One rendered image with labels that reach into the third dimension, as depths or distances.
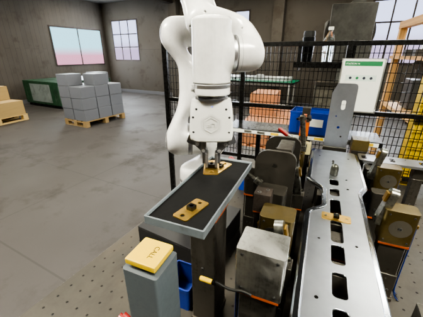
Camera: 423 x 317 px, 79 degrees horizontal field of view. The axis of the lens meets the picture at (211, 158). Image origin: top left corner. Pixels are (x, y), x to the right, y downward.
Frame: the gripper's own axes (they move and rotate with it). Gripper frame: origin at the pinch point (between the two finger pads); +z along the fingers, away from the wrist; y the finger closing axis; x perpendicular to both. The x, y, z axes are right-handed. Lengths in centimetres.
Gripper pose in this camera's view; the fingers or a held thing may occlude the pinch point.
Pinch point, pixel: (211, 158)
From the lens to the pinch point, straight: 64.5
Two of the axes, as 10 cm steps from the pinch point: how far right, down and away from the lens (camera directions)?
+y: 10.0, 0.1, -0.3
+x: 0.4, -3.8, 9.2
